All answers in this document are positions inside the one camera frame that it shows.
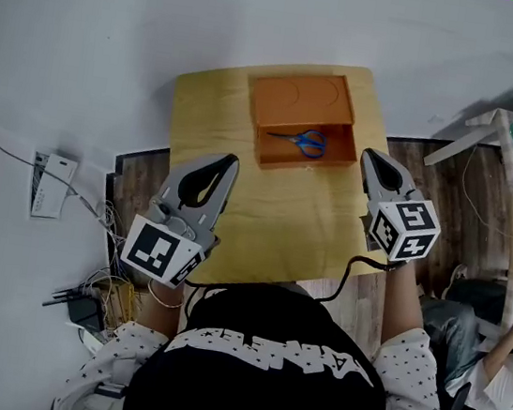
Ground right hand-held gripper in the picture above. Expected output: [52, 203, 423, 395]
[346, 146, 451, 270]

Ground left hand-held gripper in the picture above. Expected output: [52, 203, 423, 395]
[116, 139, 243, 296]

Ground blue-handled scissors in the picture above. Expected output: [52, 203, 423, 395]
[264, 123, 329, 160]

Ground orange wooden drawer box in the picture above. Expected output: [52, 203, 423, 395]
[242, 62, 370, 180]

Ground person's right forearm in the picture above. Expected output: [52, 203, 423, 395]
[376, 258, 433, 352]

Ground person's left forearm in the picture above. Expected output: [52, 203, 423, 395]
[140, 276, 188, 332]

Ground black router with antennas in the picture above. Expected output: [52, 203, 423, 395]
[39, 282, 111, 333]

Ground white router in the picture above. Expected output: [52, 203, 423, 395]
[63, 322, 111, 357]

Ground person's torso in black top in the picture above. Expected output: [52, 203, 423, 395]
[51, 256, 468, 410]

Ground thin white hanging cable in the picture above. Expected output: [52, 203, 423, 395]
[453, 143, 513, 239]

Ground tangled bundle of cables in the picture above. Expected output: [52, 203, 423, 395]
[72, 197, 153, 341]

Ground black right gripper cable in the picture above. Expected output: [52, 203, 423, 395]
[307, 249, 402, 315]

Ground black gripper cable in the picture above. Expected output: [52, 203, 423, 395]
[177, 279, 228, 334]
[307, 249, 402, 315]

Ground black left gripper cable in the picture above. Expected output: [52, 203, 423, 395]
[177, 279, 228, 334]

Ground thin gold bracelet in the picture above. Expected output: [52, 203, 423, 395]
[144, 278, 188, 311]

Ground white wall socket box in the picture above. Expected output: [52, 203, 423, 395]
[25, 149, 82, 224]

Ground thin grey wall cable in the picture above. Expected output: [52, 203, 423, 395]
[0, 131, 115, 227]

